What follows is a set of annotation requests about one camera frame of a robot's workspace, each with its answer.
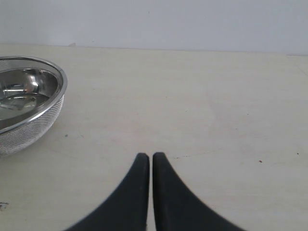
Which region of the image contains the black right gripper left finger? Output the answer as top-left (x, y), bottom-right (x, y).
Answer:
top-left (68, 153), bottom-right (150, 231)

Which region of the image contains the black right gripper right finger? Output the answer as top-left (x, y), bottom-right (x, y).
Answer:
top-left (152, 152), bottom-right (242, 231)

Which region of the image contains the small stainless steel bowl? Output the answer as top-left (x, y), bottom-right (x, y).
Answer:
top-left (0, 68), bottom-right (60, 120)

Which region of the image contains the steel mesh strainer basket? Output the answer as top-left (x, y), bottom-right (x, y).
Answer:
top-left (0, 56), bottom-right (68, 156)

